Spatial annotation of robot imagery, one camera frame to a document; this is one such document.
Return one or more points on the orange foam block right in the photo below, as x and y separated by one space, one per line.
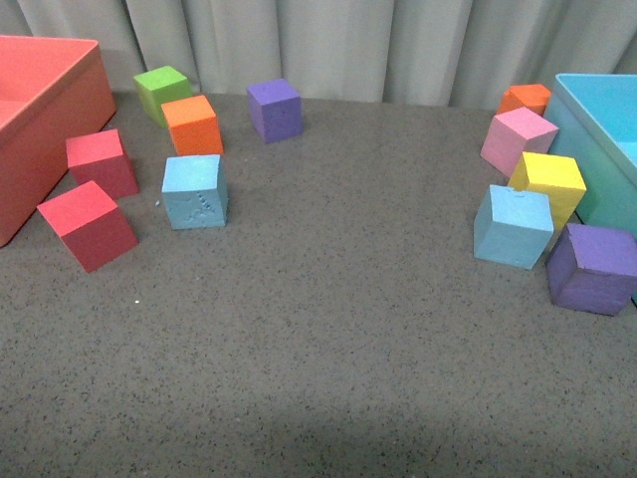
534 97

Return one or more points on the light blue block with dents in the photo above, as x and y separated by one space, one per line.
194 191

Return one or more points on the orange foam block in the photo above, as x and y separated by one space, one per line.
193 126
534 97

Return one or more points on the purple foam block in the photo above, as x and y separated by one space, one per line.
592 269
275 110

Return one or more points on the purple foam block back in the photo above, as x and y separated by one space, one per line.
275 110

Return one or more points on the orange foam block left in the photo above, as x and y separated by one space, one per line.
193 126

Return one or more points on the yellow foam block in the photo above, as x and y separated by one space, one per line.
556 176

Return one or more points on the grey curtain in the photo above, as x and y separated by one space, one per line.
432 53

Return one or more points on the green foam block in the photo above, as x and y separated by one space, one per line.
159 86

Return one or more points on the pink foam block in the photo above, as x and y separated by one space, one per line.
512 133

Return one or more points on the light blue foam block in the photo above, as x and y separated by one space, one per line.
512 227

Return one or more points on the purple foam block front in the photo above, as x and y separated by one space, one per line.
592 269

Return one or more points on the red foam block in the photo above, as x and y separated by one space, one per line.
102 158
90 224

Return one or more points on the light blue plastic bin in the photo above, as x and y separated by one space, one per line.
596 119

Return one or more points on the red plastic bin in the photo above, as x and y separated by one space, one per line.
51 89

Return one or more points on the red foam block rear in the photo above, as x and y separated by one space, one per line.
102 158

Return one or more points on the red foam block front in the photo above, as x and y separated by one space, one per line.
90 224

